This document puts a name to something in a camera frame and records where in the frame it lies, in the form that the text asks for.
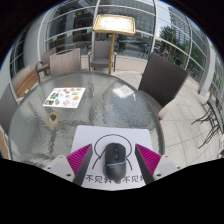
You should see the gold menu display stand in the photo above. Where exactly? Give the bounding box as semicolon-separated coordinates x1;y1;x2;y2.
92;13;137;75

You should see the beige wicker chair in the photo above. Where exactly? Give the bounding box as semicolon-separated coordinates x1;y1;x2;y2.
49;47;83;78

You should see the brown wicker armchair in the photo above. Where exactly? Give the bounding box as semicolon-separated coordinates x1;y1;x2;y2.
34;47;58;84

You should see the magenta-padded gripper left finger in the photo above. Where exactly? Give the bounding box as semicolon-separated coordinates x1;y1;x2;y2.
44;143;94;186

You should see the dark wicker chair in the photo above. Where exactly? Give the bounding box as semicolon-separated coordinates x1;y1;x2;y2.
137;52;190;121
0;83;19;134

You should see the colourful laminated menu card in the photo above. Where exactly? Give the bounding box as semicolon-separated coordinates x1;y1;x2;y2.
42;87;87;109

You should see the white printed mouse pad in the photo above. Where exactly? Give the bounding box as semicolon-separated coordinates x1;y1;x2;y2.
70;124;158;192

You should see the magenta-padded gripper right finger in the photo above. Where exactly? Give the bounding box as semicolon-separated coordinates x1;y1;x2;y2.
134;143;183;185

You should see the grey wicker armchair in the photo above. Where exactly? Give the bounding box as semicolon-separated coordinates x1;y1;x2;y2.
87;39;118;73

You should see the black computer mouse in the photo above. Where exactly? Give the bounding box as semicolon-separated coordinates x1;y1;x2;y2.
102;142;128;179

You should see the wooden slatted bench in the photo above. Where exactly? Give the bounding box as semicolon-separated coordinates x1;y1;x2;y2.
13;68;40;99
0;126;12;160

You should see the green metal folding chair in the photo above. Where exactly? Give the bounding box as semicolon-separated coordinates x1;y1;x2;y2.
191;93;224;158

